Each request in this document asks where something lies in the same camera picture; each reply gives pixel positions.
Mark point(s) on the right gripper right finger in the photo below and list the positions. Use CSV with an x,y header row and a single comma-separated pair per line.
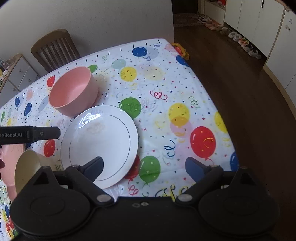
x,y
205,177

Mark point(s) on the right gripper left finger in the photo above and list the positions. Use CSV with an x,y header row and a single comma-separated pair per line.
x,y
83,177

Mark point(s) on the pink divided kids plate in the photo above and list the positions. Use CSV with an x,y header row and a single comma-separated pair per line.
x,y
10,155

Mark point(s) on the cream bowl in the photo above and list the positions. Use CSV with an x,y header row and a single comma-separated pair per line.
x,y
27,165

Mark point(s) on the small white plate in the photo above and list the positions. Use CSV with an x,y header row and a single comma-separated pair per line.
x,y
102,131

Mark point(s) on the pink round bowl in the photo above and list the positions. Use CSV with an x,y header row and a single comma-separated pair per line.
x,y
74,92

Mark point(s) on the person's left hand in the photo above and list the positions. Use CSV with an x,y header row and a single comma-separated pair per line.
x,y
2,164

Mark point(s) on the white drawer cabinet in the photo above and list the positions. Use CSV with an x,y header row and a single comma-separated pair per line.
x,y
19,75

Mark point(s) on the balloon birthday tablecloth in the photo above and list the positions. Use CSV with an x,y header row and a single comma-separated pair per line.
x,y
173,113

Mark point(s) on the wooden chair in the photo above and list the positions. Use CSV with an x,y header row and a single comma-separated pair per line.
x,y
55,50

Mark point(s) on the yellow orange object on floor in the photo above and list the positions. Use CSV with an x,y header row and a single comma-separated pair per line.
x,y
181,51

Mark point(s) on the row of shoes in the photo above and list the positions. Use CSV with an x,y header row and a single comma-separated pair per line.
x,y
244,43

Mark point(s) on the white tall cupboard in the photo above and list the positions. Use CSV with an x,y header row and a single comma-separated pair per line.
x,y
269,25

